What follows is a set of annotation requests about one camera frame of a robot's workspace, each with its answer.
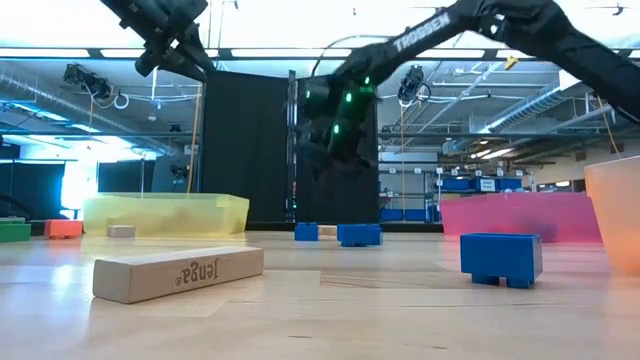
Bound small blue plastic brick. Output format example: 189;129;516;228
459;232;544;290
293;222;320;243
336;223;384;248

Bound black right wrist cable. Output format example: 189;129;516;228
309;33;394;79

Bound pink translucent plastic bin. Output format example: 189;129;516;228
439;192;604;245

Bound blue storage bins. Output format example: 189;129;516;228
439;175;525;194

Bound yellow hanging cable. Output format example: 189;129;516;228
596;93;622;160

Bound white ceiling air unit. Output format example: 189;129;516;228
558;69;581;92

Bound black room divider panel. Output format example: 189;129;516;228
97;159;156;194

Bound silver ventilation duct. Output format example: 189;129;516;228
442;79;640;156

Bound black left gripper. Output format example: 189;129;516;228
99;0;217;84

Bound yellow hanging rope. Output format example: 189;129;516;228
185;82;206;195

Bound black folding screen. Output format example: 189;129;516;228
198;68;380;232

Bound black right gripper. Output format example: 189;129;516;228
298;54;381;182

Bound green plastic brick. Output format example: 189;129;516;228
0;222;32;245

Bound yellow translucent plastic bin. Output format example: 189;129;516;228
82;192;250;237

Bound orange translucent plastic bin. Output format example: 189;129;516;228
583;155;640;276

